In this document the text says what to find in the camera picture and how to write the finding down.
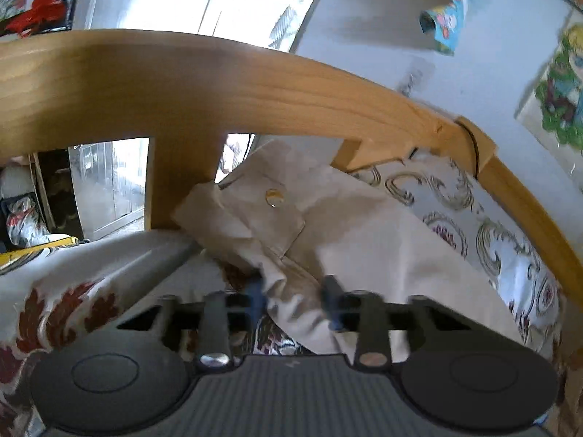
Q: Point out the wooden bed frame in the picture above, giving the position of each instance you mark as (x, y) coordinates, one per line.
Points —
(188, 93)

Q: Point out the curled blue anime poster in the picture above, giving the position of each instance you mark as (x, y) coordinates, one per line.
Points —
(445, 22)

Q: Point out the beige hooded zip jacket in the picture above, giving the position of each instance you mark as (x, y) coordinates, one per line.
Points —
(298, 221)

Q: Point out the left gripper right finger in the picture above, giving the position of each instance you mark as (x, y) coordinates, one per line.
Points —
(373, 319)

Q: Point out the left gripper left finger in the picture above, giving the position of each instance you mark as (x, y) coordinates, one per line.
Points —
(210, 322)

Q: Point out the floral patterned bedspread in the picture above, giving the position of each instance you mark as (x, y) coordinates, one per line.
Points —
(57, 295)

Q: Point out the red bow decoration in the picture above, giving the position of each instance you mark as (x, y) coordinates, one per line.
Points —
(43, 16)

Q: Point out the anime boy green poster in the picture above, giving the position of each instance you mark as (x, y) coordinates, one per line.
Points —
(553, 111)

